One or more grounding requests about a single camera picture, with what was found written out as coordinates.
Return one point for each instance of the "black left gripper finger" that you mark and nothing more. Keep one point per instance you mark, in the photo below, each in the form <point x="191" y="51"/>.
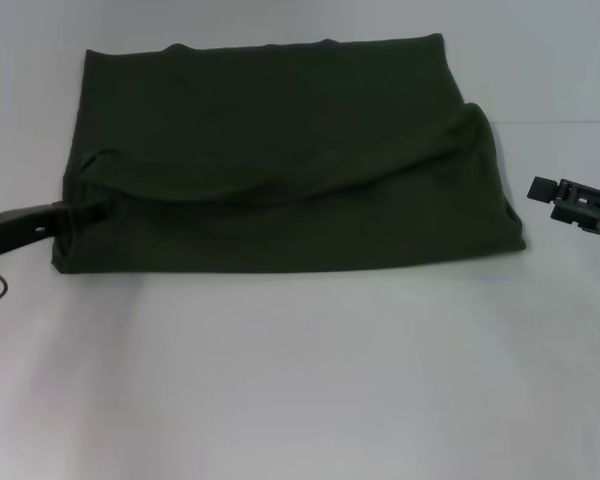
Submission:
<point x="92" y="211"/>

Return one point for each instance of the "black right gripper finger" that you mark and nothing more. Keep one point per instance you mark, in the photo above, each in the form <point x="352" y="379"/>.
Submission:
<point x="567" y="216"/>
<point x="542" y="188"/>

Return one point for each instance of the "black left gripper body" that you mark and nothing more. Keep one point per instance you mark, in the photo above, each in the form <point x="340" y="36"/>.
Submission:
<point x="25" y="227"/>

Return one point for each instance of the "dark green FREE t-shirt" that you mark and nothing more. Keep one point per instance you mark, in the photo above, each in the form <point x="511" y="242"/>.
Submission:
<point x="280" y="200"/>

